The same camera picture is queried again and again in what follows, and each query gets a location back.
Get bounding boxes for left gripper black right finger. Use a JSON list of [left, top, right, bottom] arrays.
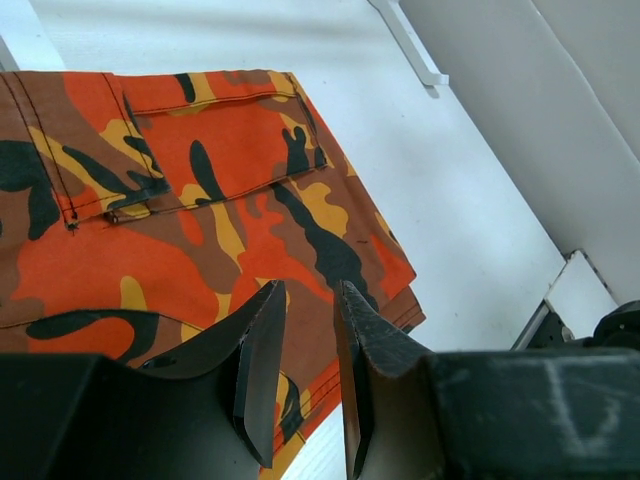
[[334, 281, 639, 479]]

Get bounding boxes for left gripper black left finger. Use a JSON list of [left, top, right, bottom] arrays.
[[1, 281, 286, 479]]

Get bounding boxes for orange camouflage trousers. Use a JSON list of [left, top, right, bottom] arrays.
[[1, 70, 424, 479]]

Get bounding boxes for white and silver clothes rack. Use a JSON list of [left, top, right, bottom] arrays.
[[368, 0, 449, 99]]

